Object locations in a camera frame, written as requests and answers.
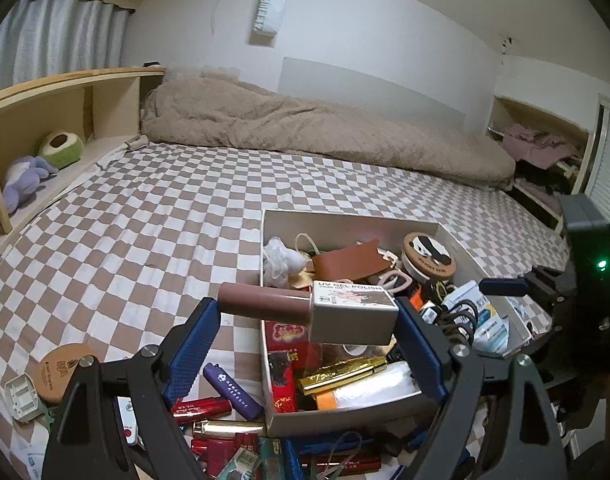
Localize brown nail polish box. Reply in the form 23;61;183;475
217;281;398;346

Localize red slim lighter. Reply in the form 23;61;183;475
171;396;232;425

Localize purple lighter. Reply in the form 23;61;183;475
203;363;264;422

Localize medicine sachet in box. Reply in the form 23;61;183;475
443;280;510;354

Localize checkered bed sheet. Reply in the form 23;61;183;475
0;144;568;474

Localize white plug adapter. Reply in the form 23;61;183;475
3;374;43;424

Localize closet shelf with clothes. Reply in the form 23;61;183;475
488;96;594;231

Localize white shoe box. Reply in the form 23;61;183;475
258;208;534;438

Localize round panda tin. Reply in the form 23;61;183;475
401;232;456;283

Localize brown leather wallet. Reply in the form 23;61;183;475
313;240;391;282

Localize purple plush toy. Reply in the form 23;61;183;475
2;156;58;214

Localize green avocado plush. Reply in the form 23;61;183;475
38;130;84;170

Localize beige quilted duvet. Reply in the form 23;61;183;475
141;67;516;188

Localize wooden bedside shelf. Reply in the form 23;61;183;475
0;67;165;256

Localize grey curtain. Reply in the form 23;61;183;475
0;0;131;90

